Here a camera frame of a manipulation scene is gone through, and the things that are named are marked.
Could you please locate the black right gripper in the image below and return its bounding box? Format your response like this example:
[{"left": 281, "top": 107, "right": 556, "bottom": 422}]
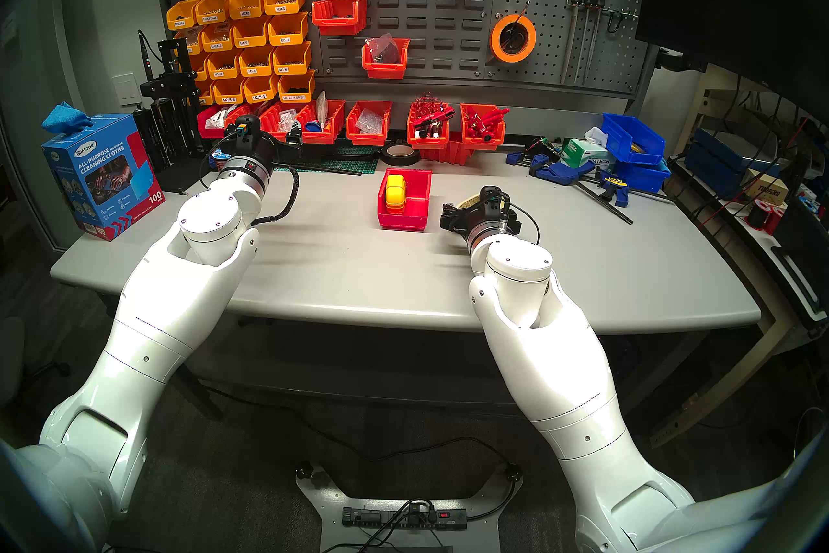
[{"left": 440, "top": 202, "right": 522, "bottom": 236}]

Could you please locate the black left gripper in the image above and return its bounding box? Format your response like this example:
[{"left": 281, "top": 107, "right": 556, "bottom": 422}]
[{"left": 222, "top": 126, "right": 304, "bottom": 169}]

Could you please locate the crimson plastic storage bin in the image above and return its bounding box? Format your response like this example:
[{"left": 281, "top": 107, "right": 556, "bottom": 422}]
[{"left": 378, "top": 169, "right": 433, "bottom": 232}]

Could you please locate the green white tissue box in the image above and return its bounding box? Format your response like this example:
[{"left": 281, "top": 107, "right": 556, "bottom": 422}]
[{"left": 560, "top": 127, "right": 616, "bottom": 170}]

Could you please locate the blue cleaning cloths box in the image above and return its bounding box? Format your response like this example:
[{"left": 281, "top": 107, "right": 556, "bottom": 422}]
[{"left": 42, "top": 114, "right": 166, "bottom": 241}]

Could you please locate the dark blue storage box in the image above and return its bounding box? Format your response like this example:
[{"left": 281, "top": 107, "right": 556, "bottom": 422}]
[{"left": 685, "top": 127, "right": 773, "bottom": 201}]

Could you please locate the brown cardboard box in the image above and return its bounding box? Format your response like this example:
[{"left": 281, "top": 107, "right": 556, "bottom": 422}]
[{"left": 744, "top": 171, "right": 790, "bottom": 207}]

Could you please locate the black flat bar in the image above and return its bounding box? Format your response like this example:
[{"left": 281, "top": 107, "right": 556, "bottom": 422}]
[{"left": 275, "top": 160, "right": 363, "bottom": 177}]

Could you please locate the green cutting mat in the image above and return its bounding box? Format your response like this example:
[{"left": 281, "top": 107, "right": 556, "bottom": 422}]
[{"left": 272, "top": 145, "right": 381, "bottom": 175}]

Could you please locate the black tape roll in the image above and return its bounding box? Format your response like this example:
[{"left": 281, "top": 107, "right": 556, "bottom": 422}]
[{"left": 380, "top": 144, "right": 422, "bottom": 167}]

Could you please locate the black metal stand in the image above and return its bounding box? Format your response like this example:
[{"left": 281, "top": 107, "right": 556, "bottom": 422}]
[{"left": 133, "top": 38, "right": 214, "bottom": 193}]

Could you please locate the blue bar clamp yellow label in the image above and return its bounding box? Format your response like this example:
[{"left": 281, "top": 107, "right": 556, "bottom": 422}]
[{"left": 573, "top": 169, "right": 635, "bottom": 226}]

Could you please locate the black soldering pen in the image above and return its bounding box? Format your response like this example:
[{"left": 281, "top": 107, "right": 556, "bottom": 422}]
[{"left": 137, "top": 29, "right": 156, "bottom": 83}]

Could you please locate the orange tape roll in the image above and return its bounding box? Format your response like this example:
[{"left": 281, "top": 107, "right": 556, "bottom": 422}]
[{"left": 490, "top": 14, "right": 538, "bottom": 64}]

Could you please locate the blue plastic bin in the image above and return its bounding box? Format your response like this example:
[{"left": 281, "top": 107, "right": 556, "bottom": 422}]
[
  {"left": 612, "top": 158, "right": 672, "bottom": 195},
  {"left": 601, "top": 113, "right": 666, "bottom": 166}
]

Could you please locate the blue cloth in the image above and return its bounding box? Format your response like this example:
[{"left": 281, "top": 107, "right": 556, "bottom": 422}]
[{"left": 42, "top": 102, "right": 95, "bottom": 134}]

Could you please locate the black power strip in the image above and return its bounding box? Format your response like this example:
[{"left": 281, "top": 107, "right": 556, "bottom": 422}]
[{"left": 341, "top": 506, "right": 468, "bottom": 531}]

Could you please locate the black flat tray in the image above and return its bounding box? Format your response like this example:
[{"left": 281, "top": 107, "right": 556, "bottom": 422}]
[{"left": 769, "top": 221, "right": 829, "bottom": 329}]

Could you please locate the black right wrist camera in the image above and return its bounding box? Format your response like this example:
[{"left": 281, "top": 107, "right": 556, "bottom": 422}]
[{"left": 479, "top": 186, "right": 512, "bottom": 214}]

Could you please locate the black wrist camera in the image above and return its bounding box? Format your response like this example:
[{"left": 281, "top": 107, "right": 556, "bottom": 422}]
[
  {"left": 479, "top": 186, "right": 512, "bottom": 214},
  {"left": 225, "top": 115, "right": 262, "bottom": 142}
]

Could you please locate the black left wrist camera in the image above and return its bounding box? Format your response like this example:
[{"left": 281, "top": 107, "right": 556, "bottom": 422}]
[{"left": 225, "top": 115, "right": 262, "bottom": 142}]

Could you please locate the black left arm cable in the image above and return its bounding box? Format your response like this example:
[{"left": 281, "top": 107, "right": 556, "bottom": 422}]
[{"left": 251, "top": 162, "right": 301, "bottom": 227}]

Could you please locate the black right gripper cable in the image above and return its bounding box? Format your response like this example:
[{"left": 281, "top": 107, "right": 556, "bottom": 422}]
[{"left": 502, "top": 202, "right": 542, "bottom": 248}]

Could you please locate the black device with wires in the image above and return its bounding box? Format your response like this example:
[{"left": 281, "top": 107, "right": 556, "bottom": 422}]
[{"left": 523, "top": 136, "right": 565, "bottom": 164}]

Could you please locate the white wall switch plate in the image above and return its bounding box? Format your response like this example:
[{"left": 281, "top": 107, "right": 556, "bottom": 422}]
[{"left": 111, "top": 72, "right": 142, "bottom": 107}]

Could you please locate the grey pegboard wall panel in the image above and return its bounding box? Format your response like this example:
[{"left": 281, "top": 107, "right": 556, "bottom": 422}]
[{"left": 154, "top": 0, "right": 650, "bottom": 100}]

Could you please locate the black monitor mount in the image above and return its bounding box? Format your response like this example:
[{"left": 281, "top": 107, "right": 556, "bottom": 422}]
[{"left": 654, "top": 48, "right": 708, "bottom": 74}]

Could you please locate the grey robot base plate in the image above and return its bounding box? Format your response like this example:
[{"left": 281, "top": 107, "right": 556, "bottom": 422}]
[{"left": 295, "top": 461, "right": 524, "bottom": 553}]

